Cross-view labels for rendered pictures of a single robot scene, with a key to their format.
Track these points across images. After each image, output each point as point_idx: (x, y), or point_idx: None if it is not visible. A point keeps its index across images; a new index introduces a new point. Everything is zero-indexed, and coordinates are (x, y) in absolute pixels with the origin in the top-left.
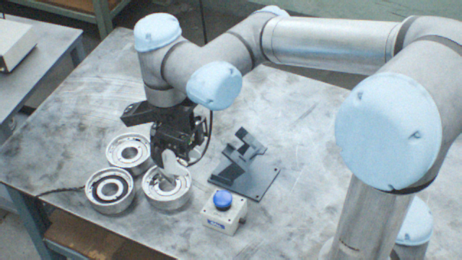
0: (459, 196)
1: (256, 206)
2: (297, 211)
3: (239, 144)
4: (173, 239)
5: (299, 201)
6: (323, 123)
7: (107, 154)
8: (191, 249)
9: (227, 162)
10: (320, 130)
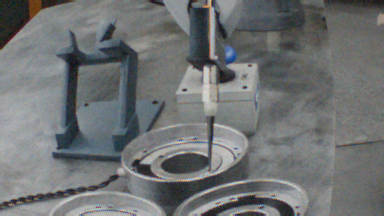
0: (106, 15)
1: (175, 104)
2: (169, 74)
3: (38, 151)
4: (304, 147)
5: (146, 78)
6: (0, 103)
7: None
8: (311, 126)
9: (82, 146)
10: (10, 101)
